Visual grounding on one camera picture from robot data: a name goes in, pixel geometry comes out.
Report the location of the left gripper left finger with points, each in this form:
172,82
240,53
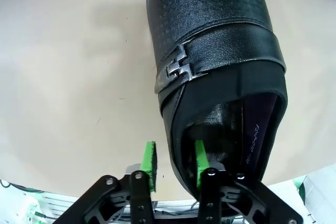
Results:
139,182

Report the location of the clear plastic storage bin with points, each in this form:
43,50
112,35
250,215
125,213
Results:
26,203

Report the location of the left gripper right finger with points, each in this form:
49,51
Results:
210,182

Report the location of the black leather loafer shoe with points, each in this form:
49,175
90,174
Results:
210,24

